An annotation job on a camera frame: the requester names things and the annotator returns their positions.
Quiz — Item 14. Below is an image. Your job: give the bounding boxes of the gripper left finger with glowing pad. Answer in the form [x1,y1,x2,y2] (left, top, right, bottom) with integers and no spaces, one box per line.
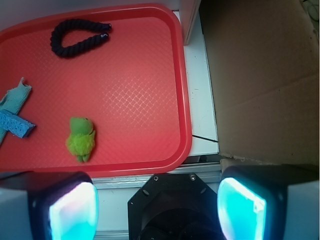
[0,171,99,240]

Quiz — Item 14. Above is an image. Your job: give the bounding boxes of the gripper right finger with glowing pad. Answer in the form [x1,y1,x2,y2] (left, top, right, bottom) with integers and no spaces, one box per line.
[217,164,320,240]

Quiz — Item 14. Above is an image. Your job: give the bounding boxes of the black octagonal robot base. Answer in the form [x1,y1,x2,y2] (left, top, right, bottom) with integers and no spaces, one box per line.
[127,173,224,240]

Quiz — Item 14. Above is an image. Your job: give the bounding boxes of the blue sponge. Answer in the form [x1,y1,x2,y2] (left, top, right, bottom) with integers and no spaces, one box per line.
[0,109,36,139]

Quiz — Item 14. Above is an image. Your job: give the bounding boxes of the green plush frog toy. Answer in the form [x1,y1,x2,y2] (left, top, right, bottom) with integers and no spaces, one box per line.
[65,117,96,163]

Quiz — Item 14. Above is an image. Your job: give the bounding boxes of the light teal cloth strip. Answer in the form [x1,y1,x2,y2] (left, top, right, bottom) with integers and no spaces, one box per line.
[0,77,32,144]

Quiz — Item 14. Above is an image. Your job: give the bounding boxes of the red plastic tray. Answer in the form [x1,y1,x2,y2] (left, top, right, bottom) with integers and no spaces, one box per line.
[0,3,192,178]

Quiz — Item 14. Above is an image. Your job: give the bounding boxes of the brown cardboard box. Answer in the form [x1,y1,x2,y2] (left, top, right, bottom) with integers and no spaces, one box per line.
[199,0,320,165]

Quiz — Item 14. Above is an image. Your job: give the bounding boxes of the black twisted rope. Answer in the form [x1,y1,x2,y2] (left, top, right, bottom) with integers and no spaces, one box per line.
[50,19,113,59]

